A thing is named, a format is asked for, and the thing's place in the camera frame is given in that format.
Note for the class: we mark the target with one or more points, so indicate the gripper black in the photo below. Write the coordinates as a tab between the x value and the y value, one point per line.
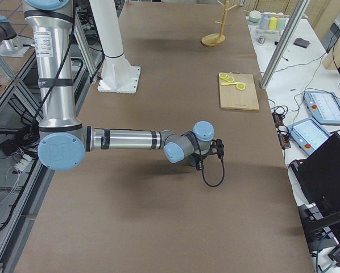
197	160

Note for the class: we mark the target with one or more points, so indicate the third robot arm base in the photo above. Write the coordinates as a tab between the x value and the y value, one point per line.
11	45

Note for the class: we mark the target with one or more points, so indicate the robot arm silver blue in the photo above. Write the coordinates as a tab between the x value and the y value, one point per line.
64	140

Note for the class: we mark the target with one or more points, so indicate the wooden cup rack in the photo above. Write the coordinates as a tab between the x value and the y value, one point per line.
215	39

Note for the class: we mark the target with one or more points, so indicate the small metal cup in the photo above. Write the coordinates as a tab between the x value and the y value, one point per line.
261	39

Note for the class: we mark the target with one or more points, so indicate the grey cup on tray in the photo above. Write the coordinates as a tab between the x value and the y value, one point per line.
264	22

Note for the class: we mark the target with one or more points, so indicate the yellow cup on tray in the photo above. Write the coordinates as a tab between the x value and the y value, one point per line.
272	23

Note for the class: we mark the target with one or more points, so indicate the wooden cutting board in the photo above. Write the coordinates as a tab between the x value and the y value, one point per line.
232	98

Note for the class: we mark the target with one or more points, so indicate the yellow lemon slice toy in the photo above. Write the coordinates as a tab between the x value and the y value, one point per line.
240	85

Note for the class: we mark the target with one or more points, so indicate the white pillar with base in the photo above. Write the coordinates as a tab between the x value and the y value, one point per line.
117	74

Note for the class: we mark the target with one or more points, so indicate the near teach pendant tablet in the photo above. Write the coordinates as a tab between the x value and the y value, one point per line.
308	134

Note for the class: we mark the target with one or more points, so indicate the teach pendant tablet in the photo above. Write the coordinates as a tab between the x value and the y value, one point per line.
323	106
308	134

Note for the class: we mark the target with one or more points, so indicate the black monitor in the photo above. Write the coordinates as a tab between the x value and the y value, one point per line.
319	178

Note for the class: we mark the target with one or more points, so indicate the far teach pendant tablet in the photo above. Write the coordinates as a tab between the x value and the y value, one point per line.
323	106

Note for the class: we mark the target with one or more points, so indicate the pale green bowl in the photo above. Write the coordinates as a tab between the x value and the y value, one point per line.
254	16

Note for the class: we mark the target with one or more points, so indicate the black square pad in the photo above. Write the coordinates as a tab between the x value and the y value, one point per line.
300	42

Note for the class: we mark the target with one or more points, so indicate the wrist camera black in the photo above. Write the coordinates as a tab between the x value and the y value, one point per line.
217	148

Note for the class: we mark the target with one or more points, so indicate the aluminium frame post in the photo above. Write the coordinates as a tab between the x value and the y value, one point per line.
283	42

